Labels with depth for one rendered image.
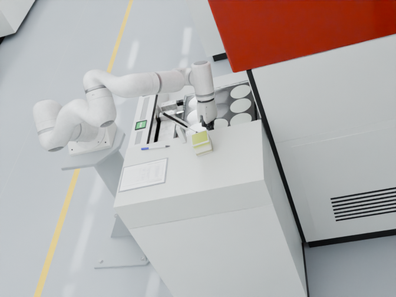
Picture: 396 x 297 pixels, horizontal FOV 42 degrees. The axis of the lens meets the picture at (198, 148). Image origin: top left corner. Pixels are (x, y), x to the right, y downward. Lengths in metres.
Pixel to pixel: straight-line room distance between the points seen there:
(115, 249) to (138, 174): 1.21
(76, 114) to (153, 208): 0.49
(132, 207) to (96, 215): 1.54
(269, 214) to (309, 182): 0.44
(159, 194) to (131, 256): 1.23
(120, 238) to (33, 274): 0.62
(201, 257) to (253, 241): 0.26
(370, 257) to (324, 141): 0.78
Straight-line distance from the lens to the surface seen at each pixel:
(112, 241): 3.39
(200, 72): 2.17
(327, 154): 2.36
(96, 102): 2.03
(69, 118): 2.19
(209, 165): 2.08
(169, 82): 2.05
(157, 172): 2.16
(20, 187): 4.32
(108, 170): 2.78
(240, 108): 2.40
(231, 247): 2.27
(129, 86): 1.95
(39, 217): 3.93
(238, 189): 1.98
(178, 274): 2.47
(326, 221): 2.70
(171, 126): 2.50
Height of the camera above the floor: 2.35
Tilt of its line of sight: 39 degrees down
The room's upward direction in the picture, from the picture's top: 25 degrees counter-clockwise
